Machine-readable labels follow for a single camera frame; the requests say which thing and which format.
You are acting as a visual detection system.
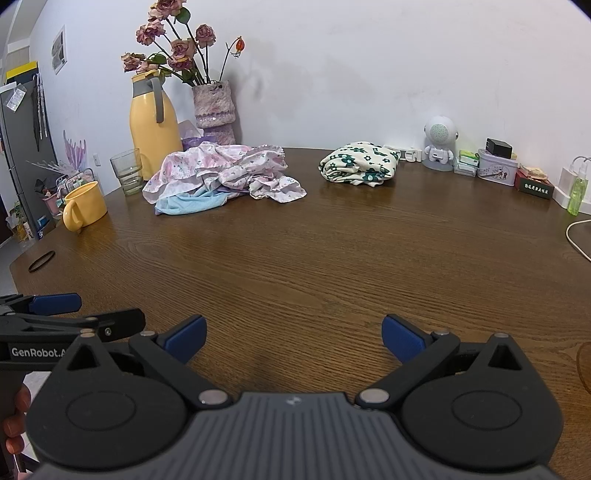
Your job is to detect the yellow mug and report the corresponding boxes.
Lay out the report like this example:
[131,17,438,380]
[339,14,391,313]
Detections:
[62,181,108,232]

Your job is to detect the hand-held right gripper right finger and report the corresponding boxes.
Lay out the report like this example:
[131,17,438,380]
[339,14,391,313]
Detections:
[353,314,539,411]

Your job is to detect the white cable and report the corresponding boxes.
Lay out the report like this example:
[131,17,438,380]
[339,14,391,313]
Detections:
[566,220,591,259]

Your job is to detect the pink floral garment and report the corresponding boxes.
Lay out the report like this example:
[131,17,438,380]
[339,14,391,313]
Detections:
[142,142,308,206]

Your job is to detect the yellow box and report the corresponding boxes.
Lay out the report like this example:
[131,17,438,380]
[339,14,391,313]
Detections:
[6,60,38,84]

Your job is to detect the yellow thermos jug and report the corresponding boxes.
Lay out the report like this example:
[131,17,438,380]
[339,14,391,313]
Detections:
[129,69,184,182]

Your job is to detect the black charger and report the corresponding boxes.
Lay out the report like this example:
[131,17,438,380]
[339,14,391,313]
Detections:
[486,137,513,160]

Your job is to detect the clear glass cup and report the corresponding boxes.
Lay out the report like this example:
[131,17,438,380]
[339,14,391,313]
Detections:
[109,148,144,196]

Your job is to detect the pink and blue garment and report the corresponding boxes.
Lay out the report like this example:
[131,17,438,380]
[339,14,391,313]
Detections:
[154,187,252,216]

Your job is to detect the purple feather decoration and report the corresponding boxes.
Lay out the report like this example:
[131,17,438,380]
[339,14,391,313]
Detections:
[62,130,88,171]

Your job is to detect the white robot speaker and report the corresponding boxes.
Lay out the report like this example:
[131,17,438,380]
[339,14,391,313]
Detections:
[422,115,459,172]

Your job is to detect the purple tissue box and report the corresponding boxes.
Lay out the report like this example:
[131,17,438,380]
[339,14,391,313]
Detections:
[177,120,205,151]

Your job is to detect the small clear plastic bag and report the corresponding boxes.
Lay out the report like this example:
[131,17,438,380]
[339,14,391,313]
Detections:
[4,85,26,112]

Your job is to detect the wall picture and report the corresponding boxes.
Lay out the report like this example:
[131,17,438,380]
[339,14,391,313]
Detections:
[51,25,68,75]

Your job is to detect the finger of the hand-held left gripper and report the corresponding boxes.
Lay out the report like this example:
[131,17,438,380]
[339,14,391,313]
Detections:
[0,308,147,343]
[0,292,83,319]

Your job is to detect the printed tin box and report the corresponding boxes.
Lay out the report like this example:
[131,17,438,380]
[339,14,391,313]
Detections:
[477,148,519,187]

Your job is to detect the dried rose bouquet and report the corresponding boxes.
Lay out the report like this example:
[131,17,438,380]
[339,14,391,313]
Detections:
[121,0,245,88]

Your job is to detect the person's left hand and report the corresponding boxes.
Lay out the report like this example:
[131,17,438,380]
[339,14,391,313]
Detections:
[0,385,32,462]

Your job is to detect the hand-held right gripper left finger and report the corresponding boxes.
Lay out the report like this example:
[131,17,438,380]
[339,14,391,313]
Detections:
[53,315,234,411]

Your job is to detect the grey refrigerator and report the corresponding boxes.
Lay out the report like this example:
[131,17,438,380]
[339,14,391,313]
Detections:
[0,71,58,241]

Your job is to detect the folded green floral cloth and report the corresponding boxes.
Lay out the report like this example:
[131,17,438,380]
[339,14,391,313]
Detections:
[320,141,402,188]

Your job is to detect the white power strip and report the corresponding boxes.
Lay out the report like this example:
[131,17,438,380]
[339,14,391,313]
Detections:
[383,145,424,163]

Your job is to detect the green spray bottle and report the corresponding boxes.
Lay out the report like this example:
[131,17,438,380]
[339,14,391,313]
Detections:
[567,161,590,216]

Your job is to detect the stacked green boxes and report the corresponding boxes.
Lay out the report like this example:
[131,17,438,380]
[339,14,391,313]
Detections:
[454,148,481,177]

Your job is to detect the pink cup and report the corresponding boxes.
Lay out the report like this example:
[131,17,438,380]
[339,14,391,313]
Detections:
[42,191,65,220]

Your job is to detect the black hair tie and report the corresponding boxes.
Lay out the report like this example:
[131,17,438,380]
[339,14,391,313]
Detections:
[28,250,56,273]

